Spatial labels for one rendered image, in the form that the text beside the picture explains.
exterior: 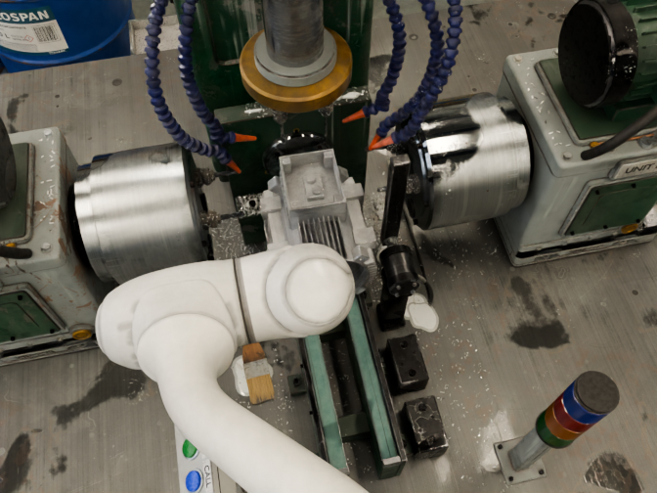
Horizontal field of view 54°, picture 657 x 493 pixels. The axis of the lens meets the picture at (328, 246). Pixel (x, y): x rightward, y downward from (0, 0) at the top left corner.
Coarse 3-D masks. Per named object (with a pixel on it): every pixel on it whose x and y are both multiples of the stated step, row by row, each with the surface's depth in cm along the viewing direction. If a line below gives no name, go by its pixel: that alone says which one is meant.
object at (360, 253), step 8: (344, 168) 123; (344, 176) 121; (272, 184) 120; (280, 184) 120; (272, 192) 121; (360, 248) 112; (352, 256) 113; (360, 256) 112; (368, 256) 113; (360, 288) 123
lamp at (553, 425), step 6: (552, 402) 97; (552, 408) 96; (546, 414) 99; (552, 414) 95; (546, 420) 98; (552, 420) 96; (552, 426) 96; (558, 426) 95; (552, 432) 98; (558, 432) 96; (564, 432) 95; (570, 432) 94; (576, 432) 94; (582, 432) 94; (564, 438) 97; (570, 438) 97
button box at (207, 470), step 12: (180, 432) 100; (180, 444) 100; (180, 456) 99; (204, 456) 96; (180, 468) 98; (192, 468) 97; (204, 468) 95; (216, 468) 95; (180, 480) 97; (204, 480) 94; (216, 480) 94; (228, 480) 96; (180, 492) 97; (192, 492) 95; (204, 492) 94; (216, 492) 93; (228, 492) 95
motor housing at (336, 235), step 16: (352, 208) 120; (272, 224) 118; (320, 224) 113; (336, 224) 115; (352, 224) 118; (272, 240) 117; (288, 240) 116; (304, 240) 114; (320, 240) 113; (336, 240) 114; (352, 240) 116; (352, 272) 124; (368, 272) 118
